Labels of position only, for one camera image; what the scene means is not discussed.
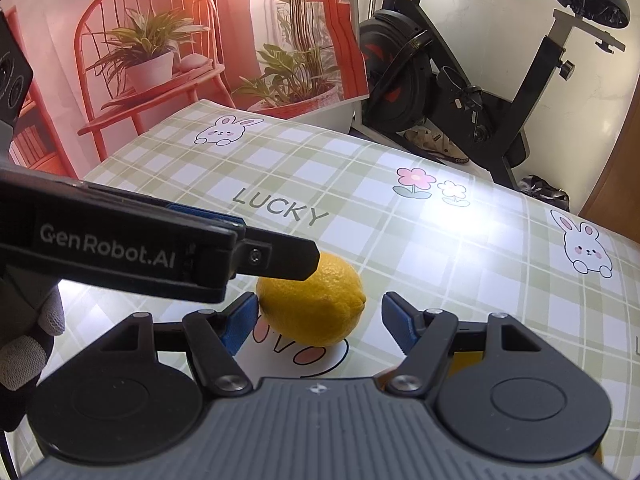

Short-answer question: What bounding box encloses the large yellow lemon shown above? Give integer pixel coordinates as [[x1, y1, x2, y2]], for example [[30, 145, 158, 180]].
[[446, 351, 487, 378]]

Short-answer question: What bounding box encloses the wall poster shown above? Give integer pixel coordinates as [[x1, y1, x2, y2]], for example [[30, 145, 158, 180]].
[[0, 0, 371, 181]]

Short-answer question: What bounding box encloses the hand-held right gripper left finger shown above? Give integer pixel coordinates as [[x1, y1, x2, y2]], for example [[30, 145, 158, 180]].
[[96, 291, 260, 397]]

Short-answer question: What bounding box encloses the black exercise bike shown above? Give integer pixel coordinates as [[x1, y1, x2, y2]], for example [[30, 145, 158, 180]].
[[357, 0, 631, 186]]

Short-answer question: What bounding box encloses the person's left hand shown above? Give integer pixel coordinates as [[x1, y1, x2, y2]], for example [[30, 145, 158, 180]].
[[0, 265, 67, 433]]

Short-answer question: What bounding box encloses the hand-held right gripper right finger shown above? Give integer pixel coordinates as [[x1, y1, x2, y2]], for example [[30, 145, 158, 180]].
[[380, 291, 549, 398]]

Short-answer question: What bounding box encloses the sandal under bike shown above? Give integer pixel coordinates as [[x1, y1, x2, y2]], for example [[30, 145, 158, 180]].
[[402, 126, 473, 167]]

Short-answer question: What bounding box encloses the green checked tablecloth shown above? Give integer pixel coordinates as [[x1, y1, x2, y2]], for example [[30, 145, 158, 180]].
[[10, 99, 640, 480]]

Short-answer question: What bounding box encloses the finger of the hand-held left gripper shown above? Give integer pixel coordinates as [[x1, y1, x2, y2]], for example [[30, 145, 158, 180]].
[[230, 235, 322, 284], [166, 203, 247, 232]]

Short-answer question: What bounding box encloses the black bag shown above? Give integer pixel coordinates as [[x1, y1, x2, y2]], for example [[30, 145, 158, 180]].
[[519, 174, 571, 212]]

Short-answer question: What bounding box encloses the brown wooden panel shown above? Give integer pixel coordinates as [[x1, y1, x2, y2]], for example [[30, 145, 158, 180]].
[[577, 102, 640, 246]]

